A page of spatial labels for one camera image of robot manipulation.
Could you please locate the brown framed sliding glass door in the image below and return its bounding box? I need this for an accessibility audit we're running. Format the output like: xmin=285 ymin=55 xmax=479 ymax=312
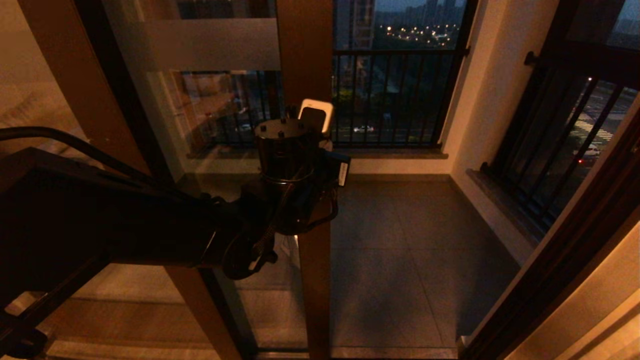
xmin=100 ymin=0 xmax=335 ymax=360

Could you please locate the black balcony railing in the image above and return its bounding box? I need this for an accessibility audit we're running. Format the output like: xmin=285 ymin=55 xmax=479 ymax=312
xmin=182 ymin=0 xmax=473 ymax=150
xmin=482 ymin=0 xmax=640 ymax=236

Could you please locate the dark brown door jamb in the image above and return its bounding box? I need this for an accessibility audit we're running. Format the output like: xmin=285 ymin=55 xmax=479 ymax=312
xmin=457 ymin=100 xmax=640 ymax=360

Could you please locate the brown framed fixed glass panel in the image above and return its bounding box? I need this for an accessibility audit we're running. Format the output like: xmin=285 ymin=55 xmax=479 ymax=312
xmin=0 ymin=0 xmax=256 ymax=360

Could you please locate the black cable with white label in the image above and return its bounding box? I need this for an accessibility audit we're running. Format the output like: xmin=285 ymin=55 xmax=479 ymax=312
xmin=280 ymin=161 xmax=349 ymax=236

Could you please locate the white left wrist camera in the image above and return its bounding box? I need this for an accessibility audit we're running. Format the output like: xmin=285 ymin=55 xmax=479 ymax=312
xmin=298 ymin=99 xmax=335 ymax=135

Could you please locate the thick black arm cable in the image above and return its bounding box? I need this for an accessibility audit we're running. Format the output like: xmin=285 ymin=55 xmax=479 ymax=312
xmin=0 ymin=126 xmax=201 ymax=201

